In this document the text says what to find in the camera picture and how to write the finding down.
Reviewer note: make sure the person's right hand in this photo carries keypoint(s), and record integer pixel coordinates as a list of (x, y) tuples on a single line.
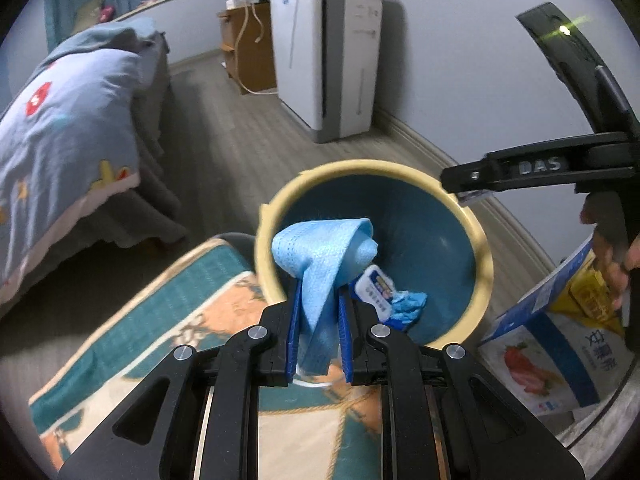
[(607, 240)]

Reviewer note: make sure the yellow rimmed teal trash bin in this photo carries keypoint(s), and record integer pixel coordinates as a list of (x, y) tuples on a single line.
[(425, 230)]

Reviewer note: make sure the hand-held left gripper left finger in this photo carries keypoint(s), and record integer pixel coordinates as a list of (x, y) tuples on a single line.
[(294, 330)]

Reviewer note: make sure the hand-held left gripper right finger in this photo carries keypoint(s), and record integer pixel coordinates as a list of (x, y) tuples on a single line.
[(345, 340)]

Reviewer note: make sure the bed with blue quilt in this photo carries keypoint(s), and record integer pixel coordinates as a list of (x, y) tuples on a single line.
[(65, 135)]

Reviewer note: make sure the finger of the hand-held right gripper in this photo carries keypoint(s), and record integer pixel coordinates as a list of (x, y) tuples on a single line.
[(530, 167)]

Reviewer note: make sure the yellow packet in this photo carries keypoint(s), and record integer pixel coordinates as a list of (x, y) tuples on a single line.
[(590, 295)]

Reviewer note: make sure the small blue white packet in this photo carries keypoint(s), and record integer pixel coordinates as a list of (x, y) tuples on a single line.
[(375, 285)]

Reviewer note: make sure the white air purifier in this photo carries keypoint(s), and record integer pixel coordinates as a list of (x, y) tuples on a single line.
[(320, 60)]

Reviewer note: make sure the teal and orange patterned rug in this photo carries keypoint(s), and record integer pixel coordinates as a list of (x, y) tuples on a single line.
[(150, 320)]

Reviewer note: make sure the wooden cabinet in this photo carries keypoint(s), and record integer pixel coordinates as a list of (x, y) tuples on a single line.
[(250, 55)]

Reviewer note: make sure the blue white snack bag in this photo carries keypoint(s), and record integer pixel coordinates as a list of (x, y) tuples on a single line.
[(540, 360)]

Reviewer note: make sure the blue face mask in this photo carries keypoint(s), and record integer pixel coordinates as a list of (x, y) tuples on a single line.
[(315, 270)]

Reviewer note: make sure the grey skirted bed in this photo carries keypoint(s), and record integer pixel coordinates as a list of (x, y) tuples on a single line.
[(160, 135)]

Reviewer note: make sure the white power strip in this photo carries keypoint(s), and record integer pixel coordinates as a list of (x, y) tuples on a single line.
[(237, 1)]

